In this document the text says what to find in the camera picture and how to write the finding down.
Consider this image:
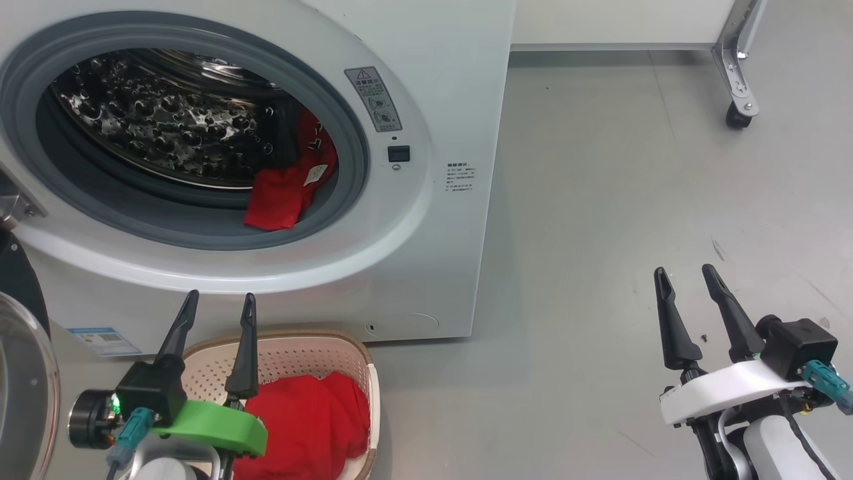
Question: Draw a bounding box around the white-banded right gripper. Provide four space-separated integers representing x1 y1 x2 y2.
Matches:
654 263 810 426

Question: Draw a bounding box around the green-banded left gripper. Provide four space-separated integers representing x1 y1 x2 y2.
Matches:
152 289 269 459

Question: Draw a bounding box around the red garment with white stripe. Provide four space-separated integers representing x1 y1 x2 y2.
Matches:
233 372 371 480

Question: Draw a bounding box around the red Bulls basketball jersey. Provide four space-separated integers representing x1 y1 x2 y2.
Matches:
243 110 339 232

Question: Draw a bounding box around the black glass washing machine door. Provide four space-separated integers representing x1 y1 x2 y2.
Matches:
0 230 61 480

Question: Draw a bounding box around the cream perforated laundry basket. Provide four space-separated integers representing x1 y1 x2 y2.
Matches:
177 331 382 480

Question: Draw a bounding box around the white front-load washing machine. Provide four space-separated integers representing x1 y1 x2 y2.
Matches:
0 0 516 357

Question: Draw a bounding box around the blue white energy label sticker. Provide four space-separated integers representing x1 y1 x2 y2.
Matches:
67 326 143 358

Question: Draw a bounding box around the black caster wheel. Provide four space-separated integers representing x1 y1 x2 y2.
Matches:
725 101 754 130

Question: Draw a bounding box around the grey warning sticker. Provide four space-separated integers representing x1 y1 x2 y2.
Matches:
345 66 403 133

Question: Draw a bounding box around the white partition panel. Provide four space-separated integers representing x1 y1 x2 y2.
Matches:
510 0 750 52

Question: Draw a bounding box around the teal left connector with cable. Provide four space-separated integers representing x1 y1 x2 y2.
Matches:
107 407 157 480

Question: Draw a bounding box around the teal connector with cable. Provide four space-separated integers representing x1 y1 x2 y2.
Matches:
802 360 853 416
107 407 157 480

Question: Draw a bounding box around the teal right connector with cable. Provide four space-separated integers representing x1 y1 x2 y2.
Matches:
802 360 853 416

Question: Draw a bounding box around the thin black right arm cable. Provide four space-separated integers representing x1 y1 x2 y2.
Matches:
778 393 830 480

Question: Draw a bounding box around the grey metal frame leg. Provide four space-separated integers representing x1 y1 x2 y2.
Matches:
712 0 767 114

